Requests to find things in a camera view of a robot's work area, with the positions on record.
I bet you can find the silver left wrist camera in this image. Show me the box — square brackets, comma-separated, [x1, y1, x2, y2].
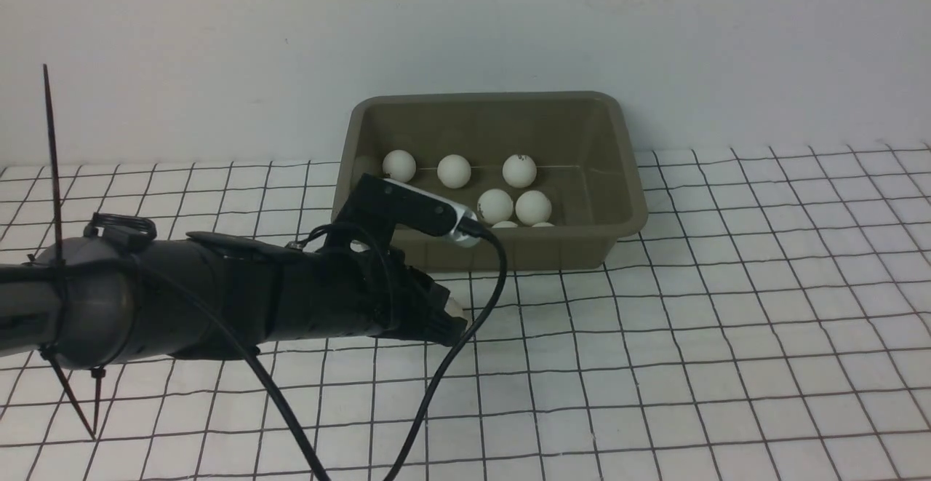
[335, 173, 486, 249]

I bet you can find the white logo ping-pong ball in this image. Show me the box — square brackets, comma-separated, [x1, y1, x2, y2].
[476, 187, 514, 225]

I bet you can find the olive plastic storage bin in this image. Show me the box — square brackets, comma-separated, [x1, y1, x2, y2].
[332, 91, 648, 271]

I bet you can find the white black-grid tablecloth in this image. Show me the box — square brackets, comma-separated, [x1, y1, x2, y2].
[1, 143, 930, 480]

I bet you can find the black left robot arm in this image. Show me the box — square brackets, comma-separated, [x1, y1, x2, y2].
[1, 223, 468, 370]

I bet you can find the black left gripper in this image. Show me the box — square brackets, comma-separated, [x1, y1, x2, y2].
[313, 247, 468, 347]

